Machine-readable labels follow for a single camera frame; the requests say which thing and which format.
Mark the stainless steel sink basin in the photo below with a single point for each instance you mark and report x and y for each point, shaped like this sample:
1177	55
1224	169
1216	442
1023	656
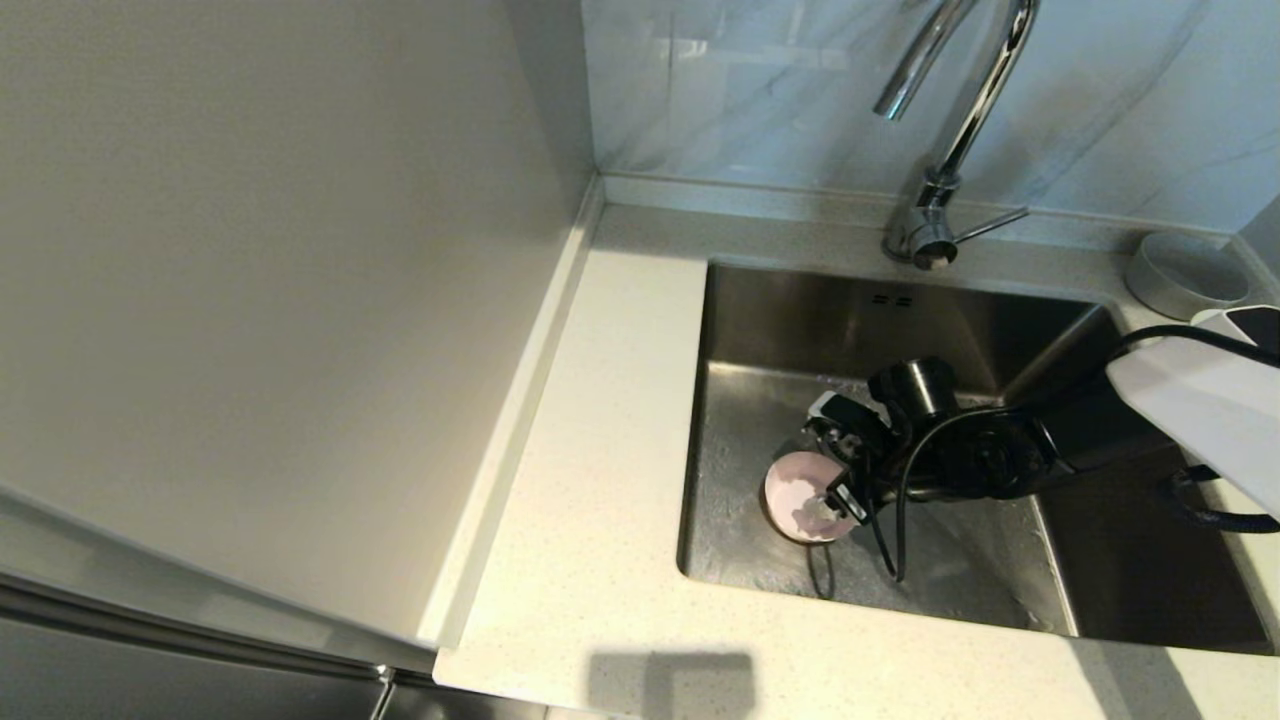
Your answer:
760	400

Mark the tall cabinet unit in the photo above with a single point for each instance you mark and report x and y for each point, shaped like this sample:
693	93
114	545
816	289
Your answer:
250	300

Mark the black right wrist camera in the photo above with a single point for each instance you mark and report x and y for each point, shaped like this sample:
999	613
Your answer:
845	495

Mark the grey base cabinet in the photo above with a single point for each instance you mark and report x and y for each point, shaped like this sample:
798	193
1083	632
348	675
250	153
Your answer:
460	705

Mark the chrome gooseneck faucet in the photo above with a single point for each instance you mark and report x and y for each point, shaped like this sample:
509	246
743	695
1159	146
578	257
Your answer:
985	90

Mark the pale grey bowl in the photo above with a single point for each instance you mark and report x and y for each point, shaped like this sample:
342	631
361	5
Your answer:
1185	275

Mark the tissue-wrapped right gripper finger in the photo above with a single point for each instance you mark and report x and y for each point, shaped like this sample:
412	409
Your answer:
825	512
835	412

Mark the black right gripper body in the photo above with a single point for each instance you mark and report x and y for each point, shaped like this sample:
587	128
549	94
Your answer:
885	460

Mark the pink bowl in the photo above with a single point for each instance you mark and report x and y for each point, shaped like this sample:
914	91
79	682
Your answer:
790	490

